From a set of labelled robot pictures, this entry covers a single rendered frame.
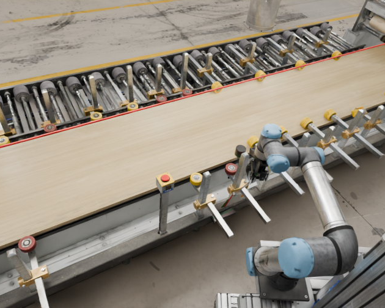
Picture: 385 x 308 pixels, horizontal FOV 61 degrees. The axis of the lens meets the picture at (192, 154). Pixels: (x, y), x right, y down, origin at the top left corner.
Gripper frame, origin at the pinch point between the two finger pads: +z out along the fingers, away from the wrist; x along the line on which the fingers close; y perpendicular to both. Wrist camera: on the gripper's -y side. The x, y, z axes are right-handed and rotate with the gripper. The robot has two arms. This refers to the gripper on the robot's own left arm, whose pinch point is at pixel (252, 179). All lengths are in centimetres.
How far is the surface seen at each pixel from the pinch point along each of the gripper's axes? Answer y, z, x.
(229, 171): -39, 41, -1
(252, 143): -61, 36, 15
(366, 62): -196, 42, 146
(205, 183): -15.4, 25.4, -18.7
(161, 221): -2, 47, -42
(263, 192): -40, 62, 26
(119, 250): 10, 62, -65
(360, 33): -266, 46, 165
